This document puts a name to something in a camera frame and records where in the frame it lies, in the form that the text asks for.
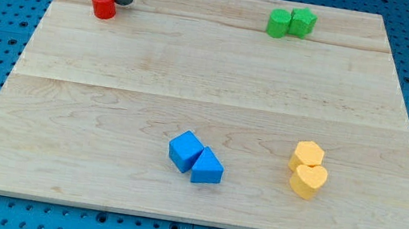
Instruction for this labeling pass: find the green star block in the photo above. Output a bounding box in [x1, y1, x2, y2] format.
[288, 8, 317, 39]

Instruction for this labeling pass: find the green cylinder block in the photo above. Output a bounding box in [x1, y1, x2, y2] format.
[266, 8, 292, 39]

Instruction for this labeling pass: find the yellow hexagon block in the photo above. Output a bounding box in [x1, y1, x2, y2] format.
[288, 141, 325, 172]

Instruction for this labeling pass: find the yellow heart block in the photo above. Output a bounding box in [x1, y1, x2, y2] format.
[289, 164, 329, 201]

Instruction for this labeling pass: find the light wooden board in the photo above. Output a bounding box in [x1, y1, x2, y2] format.
[0, 0, 409, 229]

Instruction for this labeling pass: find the red cylinder block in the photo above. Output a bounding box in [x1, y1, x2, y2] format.
[92, 0, 116, 19]

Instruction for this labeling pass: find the blue cube block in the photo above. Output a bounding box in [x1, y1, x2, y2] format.
[169, 131, 204, 173]

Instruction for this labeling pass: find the blue triangle block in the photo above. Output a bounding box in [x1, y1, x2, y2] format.
[190, 146, 224, 184]

